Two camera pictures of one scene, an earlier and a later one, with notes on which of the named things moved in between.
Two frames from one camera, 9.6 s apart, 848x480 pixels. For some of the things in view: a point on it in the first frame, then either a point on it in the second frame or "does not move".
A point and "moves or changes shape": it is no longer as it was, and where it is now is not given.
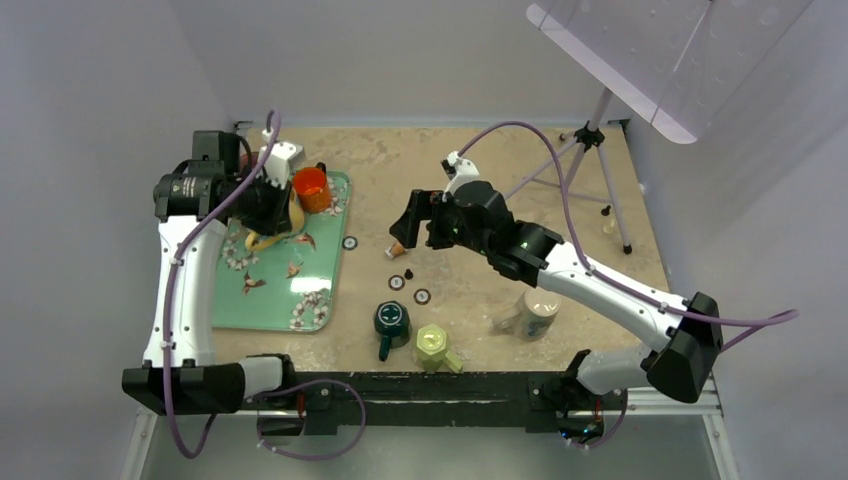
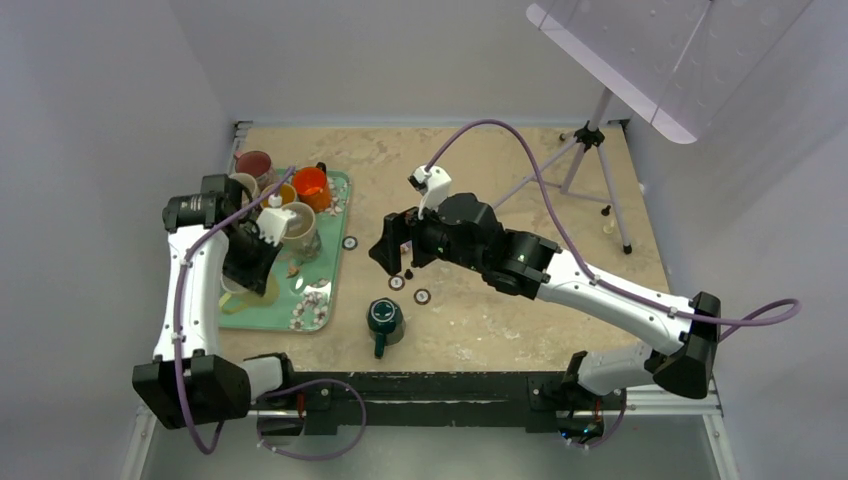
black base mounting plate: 537,401 does not move
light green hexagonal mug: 431,343 → 237,299
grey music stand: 678,62 does not move
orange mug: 312,188 does not move
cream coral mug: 535,315 moves or changes shape
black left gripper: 276,219 → 255,276
